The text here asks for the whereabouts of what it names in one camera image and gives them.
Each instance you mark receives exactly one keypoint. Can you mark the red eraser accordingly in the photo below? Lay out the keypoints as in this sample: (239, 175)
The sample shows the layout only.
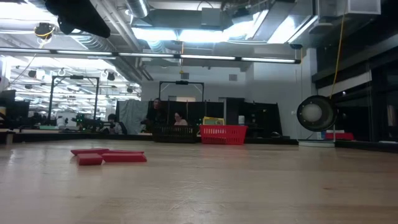
(124, 157)
(89, 159)
(89, 151)

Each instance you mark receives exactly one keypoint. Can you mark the yellow packaged calculator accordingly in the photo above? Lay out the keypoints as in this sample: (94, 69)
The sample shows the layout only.
(213, 121)

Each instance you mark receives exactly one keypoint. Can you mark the person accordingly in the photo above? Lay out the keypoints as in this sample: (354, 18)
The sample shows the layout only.
(113, 124)
(157, 112)
(179, 119)

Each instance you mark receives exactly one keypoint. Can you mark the black metal rig frame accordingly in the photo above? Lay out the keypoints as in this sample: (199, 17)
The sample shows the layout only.
(51, 99)
(182, 82)

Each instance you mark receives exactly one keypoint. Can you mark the black plastic basket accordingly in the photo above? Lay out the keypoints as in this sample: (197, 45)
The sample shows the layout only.
(175, 134)

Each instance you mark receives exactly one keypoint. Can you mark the grey hanging cloth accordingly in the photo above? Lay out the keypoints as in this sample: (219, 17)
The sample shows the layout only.
(133, 115)

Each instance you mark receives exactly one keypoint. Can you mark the red plastic basket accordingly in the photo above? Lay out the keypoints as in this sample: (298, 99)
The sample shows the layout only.
(223, 135)

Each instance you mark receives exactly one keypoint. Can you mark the black computer monitor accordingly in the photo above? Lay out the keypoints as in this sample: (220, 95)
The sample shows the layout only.
(14, 109)

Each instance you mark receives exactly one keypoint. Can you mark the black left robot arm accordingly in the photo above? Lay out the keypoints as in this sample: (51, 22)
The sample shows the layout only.
(81, 15)

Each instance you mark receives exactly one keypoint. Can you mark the long overhead light bar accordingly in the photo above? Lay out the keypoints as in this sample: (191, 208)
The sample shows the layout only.
(146, 55)

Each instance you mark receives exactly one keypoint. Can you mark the red flat box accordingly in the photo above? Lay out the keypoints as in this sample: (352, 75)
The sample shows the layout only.
(339, 136)

